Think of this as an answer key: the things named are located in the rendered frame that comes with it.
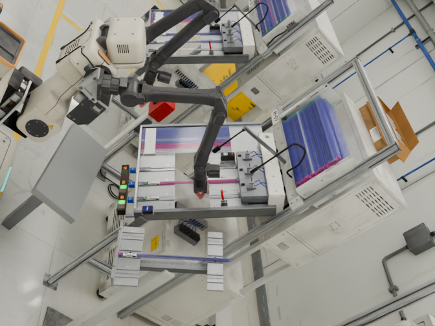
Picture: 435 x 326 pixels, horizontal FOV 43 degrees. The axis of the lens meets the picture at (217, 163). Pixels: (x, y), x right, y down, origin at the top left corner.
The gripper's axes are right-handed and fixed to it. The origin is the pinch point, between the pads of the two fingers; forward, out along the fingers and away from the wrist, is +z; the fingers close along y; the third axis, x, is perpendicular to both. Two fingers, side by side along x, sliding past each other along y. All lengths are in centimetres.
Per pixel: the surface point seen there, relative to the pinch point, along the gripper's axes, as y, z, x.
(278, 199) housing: -7.7, -4.2, -38.8
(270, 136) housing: 37, -7, -40
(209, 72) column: 340, 148, -16
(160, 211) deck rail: -10.1, -0.4, 20.2
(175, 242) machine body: -1.4, 34.8, 14.6
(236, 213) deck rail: -9.9, 2.5, -17.9
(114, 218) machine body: 44, 64, 56
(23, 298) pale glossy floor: -30, 41, 93
